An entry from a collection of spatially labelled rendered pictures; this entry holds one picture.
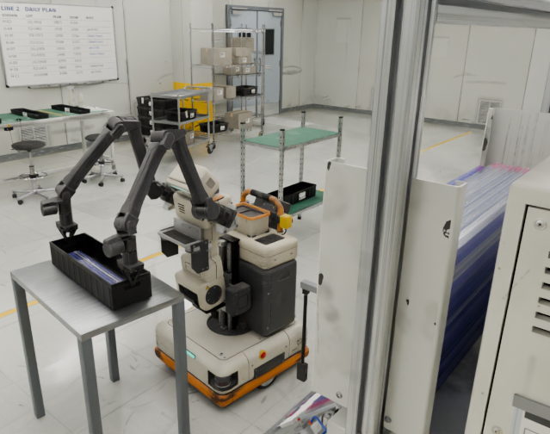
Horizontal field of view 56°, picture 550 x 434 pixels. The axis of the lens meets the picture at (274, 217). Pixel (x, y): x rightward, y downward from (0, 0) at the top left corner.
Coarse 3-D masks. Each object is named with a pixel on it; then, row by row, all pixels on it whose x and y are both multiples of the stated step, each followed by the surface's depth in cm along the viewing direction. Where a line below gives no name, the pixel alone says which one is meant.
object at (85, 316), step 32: (32, 288) 218; (64, 288) 218; (160, 288) 220; (64, 320) 196; (96, 320) 196; (128, 320) 200; (32, 352) 246; (32, 384) 251; (96, 384) 197; (96, 416) 201
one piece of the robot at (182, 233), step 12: (168, 228) 261; (180, 228) 257; (192, 228) 249; (168, 240) 256; (180, 240) 247; (192, 240) 247; (204, 240) 246; (168, 252) 265; (192, 252) 243; (204, 252) 248; (192, 264) 245; (204, 264) 250
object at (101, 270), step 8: (72, 256) 237; (80, 256) 237; (88, 256) 237; (88, 264) 229; (96, 264) 229; (96, 272) 222; (104, 272) 222; (112, 272) 222; (112, 280) 216; (120, 280) 216
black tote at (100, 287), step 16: (64, 240) 240; (80, 240) 246; (96, 240) 238; (64, 256) 226; (96, 256) 242; (64, 272) 231; (80, 272) 217; (144, 272) 212; (96, 288) 208; (112, 288) 198; (128, 288) 204; (144, 288) 209; (112, 304) 201; (128, 304) 206
